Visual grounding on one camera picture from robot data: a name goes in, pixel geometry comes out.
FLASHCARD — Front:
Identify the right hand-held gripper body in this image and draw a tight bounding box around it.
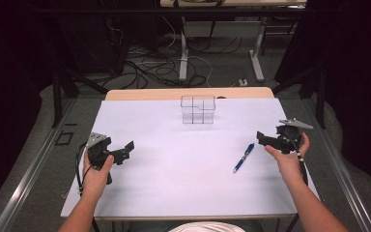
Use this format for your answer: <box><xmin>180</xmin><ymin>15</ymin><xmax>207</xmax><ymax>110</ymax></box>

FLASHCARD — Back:
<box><xmin>275</xmin><ymin>117</ymin><xmax>314</xmax><ymax>156</ymax></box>

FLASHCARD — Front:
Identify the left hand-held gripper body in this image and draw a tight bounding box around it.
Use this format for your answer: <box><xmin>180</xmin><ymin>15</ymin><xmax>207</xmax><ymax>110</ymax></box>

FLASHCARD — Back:
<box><xmin>86</xmin><ymin>131</ymin><xmax>117</xmax><ymax>172</ymax></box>

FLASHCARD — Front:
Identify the person's right hand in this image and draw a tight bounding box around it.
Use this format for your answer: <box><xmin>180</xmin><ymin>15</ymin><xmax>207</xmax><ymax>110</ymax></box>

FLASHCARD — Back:
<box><xmin>264</xmin><ymin>131</ymin><xmax>311</xmax><ymax>187</ymax></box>

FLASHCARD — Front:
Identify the person's left hand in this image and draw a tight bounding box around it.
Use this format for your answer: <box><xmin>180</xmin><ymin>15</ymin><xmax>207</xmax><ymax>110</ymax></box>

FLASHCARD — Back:
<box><xmin>81</xmin><ymin>150</ymin><xmax>115</xmax><ymax>201</ymax></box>

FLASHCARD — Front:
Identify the blue pen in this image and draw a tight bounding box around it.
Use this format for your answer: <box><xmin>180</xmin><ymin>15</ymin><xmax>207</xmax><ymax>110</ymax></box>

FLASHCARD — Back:
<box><xmin>232</xmin><ymin>142</ymin><xmax>256</xmax><ymax>174</ymax></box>

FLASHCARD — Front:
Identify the black metal stand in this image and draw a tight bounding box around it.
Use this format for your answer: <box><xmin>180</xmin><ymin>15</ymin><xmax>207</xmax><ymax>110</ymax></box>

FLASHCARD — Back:
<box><xmin>271</xmin><ymin>66</ymin><xmax>328</xmax><ymax>131</ymax></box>
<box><xmin>51</xmin><ymin>62</ymin><xmax>110</xmax><ymax>130</ymax></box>

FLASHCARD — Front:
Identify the white table cover sheet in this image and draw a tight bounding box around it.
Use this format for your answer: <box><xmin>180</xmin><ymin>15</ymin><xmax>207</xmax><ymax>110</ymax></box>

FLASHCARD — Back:
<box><xmin>60</xmin><ymin>98</ymin><xmax>321</xmax><ymax>220</ymax></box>

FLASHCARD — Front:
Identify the clear acrylic compartment organizer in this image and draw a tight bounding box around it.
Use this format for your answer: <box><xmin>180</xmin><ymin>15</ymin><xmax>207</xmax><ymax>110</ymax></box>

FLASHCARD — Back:
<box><xmin>180</xmin><ymin>95</ymin><xmax>216</xmax><ymax>126</ymax></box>

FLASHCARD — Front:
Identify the black curtain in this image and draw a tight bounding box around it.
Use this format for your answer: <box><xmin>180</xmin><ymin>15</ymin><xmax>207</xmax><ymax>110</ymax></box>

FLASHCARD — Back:
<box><xmin>0</xmin><ymin>0</ymin><xmax>57</xmax><ymax>220</ymax></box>
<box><xmin>273</xmin><ymin>0</ymin><xmax>371</xmax><ymax>191</ymax></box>

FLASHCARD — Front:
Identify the desk with white legs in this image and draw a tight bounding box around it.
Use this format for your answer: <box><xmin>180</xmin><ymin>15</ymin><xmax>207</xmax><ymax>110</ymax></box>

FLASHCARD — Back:
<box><xmin>159</xmin><ymin>0</ymin><xmax>308</xmax><ymax>82</ymax></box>

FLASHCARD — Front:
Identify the person's white shirt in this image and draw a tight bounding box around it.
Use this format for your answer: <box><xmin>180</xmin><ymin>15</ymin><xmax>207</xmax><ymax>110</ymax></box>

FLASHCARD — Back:
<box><xmin>168</xmin><ymin>220</ymin><xmax>246</xmax><ymax>232</ymax></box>

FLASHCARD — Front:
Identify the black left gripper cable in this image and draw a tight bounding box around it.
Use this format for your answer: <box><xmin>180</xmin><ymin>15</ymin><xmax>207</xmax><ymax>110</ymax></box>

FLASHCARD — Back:
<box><xmin>74</xmin><ymin>142</ymin><xmax>93</xmax><ymax>196</ymax></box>

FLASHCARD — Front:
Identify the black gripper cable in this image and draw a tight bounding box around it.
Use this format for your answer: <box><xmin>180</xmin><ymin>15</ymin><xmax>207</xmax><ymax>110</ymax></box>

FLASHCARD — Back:
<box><xmin>289</xmin><ymin>133</ymin><xmax>309</xmax><ymax>188</ymax></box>
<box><xmin>74</xmin><ymin>142</ymin><xmax>93</xmax><ymax>196</ymax></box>

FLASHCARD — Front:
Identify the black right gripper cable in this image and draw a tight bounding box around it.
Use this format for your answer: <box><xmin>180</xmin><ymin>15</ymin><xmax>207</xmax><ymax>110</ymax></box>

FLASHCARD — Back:
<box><xmin>289</xmin><ymin>133</ymin><xmax>309</xmax><ymax>188</ymax></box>

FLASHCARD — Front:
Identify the aluminium floor rail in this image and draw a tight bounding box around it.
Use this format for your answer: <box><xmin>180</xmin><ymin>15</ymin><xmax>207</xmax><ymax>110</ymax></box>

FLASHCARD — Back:
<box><xmin>0</xmin><ymin>98</ymin><xmax>79</xmax><ymax>232</ymax></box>
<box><xmin>303</xmin><ymin>96</ymin><xmax>371</xmax><ymax>232</ymax></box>

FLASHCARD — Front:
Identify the tangle of black floor cables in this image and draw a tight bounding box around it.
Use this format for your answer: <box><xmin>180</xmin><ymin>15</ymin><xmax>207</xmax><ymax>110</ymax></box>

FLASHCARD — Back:
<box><xmin>121</xmin><ymin>38</ymin><xmax>209</xmax><ymax>90</ymax></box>

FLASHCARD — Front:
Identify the white floor cable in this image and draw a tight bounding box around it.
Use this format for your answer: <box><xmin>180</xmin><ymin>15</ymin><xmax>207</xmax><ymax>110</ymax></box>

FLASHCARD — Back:
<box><xmin>186</xmin><ymin>55</ymin><xmax>214</xmax><ymax>89</ymax></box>

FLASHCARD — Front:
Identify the black horizontal frame bar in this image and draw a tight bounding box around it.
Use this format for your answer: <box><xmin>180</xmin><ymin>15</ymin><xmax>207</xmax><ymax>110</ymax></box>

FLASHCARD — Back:
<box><xmin>34</xmin><ymin>7</ymin><xmax>307</xmax><ymax>17</ymax></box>

